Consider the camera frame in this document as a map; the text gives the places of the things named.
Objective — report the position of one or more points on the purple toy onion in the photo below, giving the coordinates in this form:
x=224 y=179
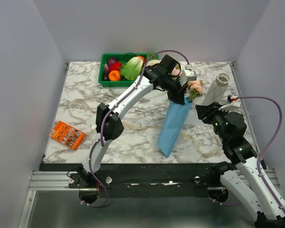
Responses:
x=111 y=61

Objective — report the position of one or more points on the blue wrapping paper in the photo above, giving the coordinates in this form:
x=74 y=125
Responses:
x=172 y=125

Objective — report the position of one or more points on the orange snack box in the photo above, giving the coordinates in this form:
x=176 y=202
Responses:
x=67 y=135

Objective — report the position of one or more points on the beige toy potato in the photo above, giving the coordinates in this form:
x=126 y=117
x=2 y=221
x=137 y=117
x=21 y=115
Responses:
x=152 y=62

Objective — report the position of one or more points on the pink artificial flower bouquet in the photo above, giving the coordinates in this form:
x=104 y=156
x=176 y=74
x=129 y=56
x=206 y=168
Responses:
x=192 y=88

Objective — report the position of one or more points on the beige printed ribbon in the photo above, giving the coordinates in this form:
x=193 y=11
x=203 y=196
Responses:
x=208 y=154

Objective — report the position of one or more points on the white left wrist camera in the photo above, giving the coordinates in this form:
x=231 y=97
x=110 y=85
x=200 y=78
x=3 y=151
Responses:
x=188 y=76

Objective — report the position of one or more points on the green toy bell pepper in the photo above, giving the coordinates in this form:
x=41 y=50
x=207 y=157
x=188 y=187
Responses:
x=151 y=56

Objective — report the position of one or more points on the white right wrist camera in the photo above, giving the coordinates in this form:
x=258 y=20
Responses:
x=232 y=106

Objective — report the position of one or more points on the orange toy fruit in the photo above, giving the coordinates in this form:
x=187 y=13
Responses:
x=115 y=75

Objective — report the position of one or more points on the aluminium frame rail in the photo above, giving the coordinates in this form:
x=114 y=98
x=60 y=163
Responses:
x=50 y=181

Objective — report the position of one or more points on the purple toy eggplant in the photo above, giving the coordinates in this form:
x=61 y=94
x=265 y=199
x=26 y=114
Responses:
x=105 y=72

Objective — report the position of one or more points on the white ribbed vase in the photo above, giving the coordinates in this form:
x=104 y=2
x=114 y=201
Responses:
x=217 y=89

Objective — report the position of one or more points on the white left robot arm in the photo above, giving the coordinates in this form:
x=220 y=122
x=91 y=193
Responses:
x=109 y=117

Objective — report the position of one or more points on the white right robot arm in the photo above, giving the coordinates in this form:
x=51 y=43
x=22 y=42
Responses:
x=244 y=176

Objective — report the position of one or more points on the green plastic basket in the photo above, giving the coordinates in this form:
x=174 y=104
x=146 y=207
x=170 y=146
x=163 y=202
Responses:
x=122 y=58

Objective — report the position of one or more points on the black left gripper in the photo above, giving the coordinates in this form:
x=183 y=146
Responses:
x=176 y=95

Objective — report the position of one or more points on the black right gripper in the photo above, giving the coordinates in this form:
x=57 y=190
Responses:
x=203 y=110

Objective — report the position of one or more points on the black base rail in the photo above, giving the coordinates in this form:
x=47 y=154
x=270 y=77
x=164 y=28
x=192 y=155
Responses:
x=147 y=181

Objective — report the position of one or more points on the green toy cabbage leaf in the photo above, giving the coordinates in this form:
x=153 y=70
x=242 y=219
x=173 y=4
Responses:
x=132 y=68

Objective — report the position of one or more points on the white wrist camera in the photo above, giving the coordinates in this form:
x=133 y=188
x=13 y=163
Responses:
x=188 y=76
x=232 y=106

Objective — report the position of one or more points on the red toy pepper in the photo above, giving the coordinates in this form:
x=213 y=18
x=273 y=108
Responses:
x=115 y=66

